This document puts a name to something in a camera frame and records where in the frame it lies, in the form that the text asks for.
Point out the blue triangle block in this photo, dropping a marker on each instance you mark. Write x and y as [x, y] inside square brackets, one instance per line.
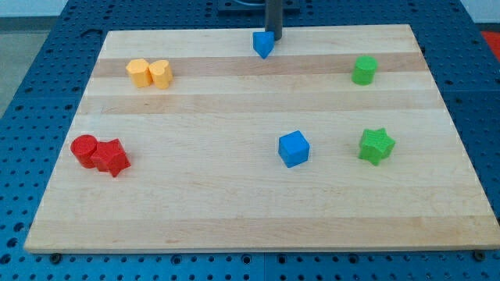
[263, 43]

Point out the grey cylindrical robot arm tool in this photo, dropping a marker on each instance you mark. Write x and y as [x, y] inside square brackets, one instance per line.
[274, 18]

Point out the blue cube block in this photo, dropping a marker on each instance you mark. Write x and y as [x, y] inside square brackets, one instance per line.
[293, 149]

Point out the light wooden board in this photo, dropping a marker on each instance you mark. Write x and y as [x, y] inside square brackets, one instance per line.
[205, 174]

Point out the yellow heart block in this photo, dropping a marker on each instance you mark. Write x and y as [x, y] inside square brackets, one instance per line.
[161, 73]

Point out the green star block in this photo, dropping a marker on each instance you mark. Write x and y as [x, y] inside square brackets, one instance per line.
[375, 145]

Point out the yellow hexagon block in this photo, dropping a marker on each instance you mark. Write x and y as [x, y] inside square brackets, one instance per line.
[138, 72]

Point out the green cylinder block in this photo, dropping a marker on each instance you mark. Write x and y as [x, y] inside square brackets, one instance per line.
[364, 70]

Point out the red star block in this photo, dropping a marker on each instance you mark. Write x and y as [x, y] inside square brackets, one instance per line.
[110, 156]

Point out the red cylinder block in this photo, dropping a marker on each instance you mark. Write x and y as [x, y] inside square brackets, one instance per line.
[83, 147]

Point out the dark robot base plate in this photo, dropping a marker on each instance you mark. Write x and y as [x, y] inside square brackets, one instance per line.
[227, 6]

